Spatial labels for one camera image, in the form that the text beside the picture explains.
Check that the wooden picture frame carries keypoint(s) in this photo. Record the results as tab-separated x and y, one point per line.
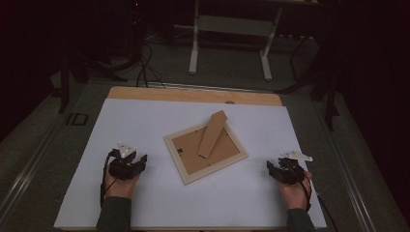
193	161

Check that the metal floor rail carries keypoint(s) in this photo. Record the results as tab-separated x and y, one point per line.
348	174
29	170

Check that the white metal stand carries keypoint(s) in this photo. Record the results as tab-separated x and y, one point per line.
193	58

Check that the black stand legs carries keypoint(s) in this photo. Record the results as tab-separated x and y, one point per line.
64	87
330	103

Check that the person's right hand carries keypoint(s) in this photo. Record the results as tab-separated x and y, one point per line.
295	195

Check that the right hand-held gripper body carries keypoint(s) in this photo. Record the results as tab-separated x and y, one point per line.
291	170

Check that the person's left hand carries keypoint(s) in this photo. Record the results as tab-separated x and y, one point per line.
120	187

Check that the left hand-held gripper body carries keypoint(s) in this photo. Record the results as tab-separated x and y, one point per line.
124	164

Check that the white table mat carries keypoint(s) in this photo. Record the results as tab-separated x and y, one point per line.
161	199

